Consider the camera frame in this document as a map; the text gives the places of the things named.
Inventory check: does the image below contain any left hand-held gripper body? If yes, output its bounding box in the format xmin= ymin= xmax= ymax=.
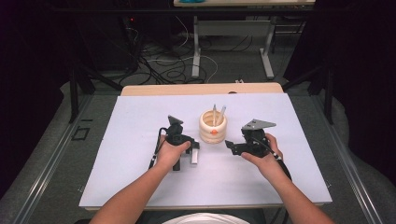
xmin=160 ymin=115 xmax=194 ymax=172

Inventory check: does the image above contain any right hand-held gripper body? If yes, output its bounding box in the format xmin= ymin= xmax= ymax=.
xmin=241 ymin=119 xmax=277 ymax=158

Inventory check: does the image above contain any cream ribbed pen holder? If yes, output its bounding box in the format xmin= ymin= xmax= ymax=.
xmin=199 ymin=109 xmax=228 ymax=145

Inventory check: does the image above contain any clear pen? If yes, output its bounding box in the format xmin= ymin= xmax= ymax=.
xmin=217 ymin=105 xmax=227 ymax=125

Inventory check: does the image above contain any person's left hand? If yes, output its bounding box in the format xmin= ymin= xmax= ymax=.
xmin=155 ymin=139 xmax=191 ymax=171

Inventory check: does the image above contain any person's right hand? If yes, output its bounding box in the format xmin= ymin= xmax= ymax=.
xmin=241 ymin=133 xmax=289 ymax=185

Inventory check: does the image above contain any white table mat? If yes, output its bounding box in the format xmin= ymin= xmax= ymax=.
xmin=78 ymin=92 xmax=333 ymax=208

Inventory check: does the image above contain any wooden table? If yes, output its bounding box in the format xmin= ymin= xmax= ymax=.
xmin=83 ymin=82 xmax=325 ymax=212

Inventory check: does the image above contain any person's white shirt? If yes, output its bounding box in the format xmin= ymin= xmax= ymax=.
xmin=162 ymin=212 xmax=250 ymax=224

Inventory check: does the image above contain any black metal stand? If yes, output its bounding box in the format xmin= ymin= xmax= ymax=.
xmin=68 ymin=60 xmax=123 ymax=124
xmin=281 ymin=60 xmax=335 ymax=125

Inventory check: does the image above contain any black equipment with red light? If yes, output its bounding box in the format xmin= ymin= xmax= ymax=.
xmin=76 ymin=13 xmax=140 ymax=72

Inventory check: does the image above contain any white desk with metal legs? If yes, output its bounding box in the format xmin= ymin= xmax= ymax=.
xmin=173 ymin=0 xmax=316 ymax=80

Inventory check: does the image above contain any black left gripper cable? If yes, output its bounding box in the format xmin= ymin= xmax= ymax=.
xmin=148 ymin=126 xmax=169 ymax=171

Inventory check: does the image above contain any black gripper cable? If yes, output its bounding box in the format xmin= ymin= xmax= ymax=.
xmin=148 ymin=126 xmax=169 ymax=171
xmin=255 ymin=136 xmax=293 ymax=224

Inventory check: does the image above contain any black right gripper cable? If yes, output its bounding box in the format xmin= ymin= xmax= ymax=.
xmin=255 ymin=136 xmax=293 ymax=224

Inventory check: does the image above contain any tangle of black floor cables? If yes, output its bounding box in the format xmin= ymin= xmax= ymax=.
xmin=124 ymin=26 xmax=254 ymax=86

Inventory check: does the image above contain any white floor cable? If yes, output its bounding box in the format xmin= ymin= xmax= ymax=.
xmin=146 ymin=15 xmax=219 ymax=84

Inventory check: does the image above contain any grey floor rail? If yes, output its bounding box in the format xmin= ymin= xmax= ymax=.
xmin=12 ymin=94 xmax=94 ymax=224
xmin=311 ymin=94 xmax=385 ymax=224

